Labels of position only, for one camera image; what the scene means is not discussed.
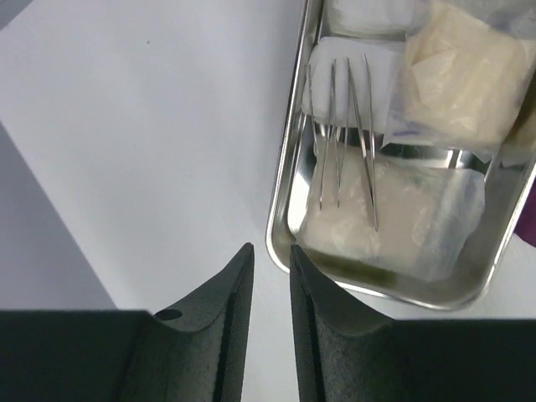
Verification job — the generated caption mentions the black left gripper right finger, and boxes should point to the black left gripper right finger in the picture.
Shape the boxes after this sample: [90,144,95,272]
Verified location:
[290,246,535,401]

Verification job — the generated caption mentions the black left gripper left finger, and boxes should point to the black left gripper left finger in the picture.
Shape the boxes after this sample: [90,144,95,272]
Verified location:
[1,244,255,401]

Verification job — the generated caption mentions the clear packet beige gauze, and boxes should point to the clear packet beige gauze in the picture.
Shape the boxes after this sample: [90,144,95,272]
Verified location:
[384,1,535,162]
[297,147,485,281]

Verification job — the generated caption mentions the steel tweezers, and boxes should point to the steel tweezers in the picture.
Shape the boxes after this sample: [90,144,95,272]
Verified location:
[335,126,348,208]
[346,55,379,232]
[307,60,337,210]

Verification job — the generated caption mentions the white gauze pad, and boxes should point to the white gauze pad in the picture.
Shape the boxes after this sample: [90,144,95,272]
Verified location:
[301,37,405,134]
[326,0,426,40]

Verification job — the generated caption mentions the purple cloth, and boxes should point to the purple cloth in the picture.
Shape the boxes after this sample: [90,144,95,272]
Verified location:
[515,183,536,247]

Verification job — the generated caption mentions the steel instrument tray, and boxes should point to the steel instrument tray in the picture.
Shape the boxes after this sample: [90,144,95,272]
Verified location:
[265,1,535,311]

